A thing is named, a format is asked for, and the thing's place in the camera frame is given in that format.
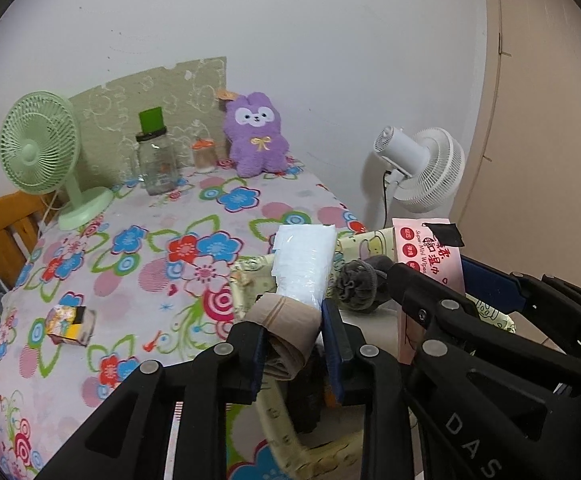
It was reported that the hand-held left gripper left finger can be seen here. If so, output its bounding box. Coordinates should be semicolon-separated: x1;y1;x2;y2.
35;321;267;480

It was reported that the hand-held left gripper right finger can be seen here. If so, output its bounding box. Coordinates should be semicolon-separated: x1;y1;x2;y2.
322;300;417;480

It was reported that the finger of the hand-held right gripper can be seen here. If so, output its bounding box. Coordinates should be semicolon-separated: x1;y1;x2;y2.
461;255;581;356
388;262;581;386

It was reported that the pink wet wipes packet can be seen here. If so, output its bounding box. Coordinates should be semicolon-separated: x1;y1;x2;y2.
392;217;467;367

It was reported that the beige sock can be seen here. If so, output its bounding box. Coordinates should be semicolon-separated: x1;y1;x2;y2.
245;295;324;383

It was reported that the grey fuzzy sock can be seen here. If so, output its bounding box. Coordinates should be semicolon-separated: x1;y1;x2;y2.
338;255;396;313

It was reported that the yellow patterned storage box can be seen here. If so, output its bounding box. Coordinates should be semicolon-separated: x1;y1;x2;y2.
228;227;516;480

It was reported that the pale blue plastic pack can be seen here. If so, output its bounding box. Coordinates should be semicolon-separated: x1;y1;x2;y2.
270;224;337;311

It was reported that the white desk fan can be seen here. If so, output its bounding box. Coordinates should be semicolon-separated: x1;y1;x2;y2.
373;125;466;231

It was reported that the floral tablecloth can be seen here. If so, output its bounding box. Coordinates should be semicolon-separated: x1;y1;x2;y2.
0;157;371;480

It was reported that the beige wardrobe door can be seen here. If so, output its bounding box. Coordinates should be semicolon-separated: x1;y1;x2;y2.
451;0;581;306

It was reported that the small colourful box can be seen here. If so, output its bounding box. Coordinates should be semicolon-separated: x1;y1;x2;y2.
46;304;96;348

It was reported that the small jar with orange top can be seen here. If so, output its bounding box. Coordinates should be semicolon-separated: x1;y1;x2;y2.
192;139;217;171

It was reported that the purple plush rabbit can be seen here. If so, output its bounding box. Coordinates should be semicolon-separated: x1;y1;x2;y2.
222;91;291;178

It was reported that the glass jar with green lid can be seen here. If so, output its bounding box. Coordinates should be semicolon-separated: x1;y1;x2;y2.
128;106;181;196

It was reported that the green patterned board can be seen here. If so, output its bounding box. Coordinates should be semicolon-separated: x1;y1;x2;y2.
68;56;228;186

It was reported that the green desk fan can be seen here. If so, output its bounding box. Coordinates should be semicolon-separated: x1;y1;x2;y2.
0;91;114;232

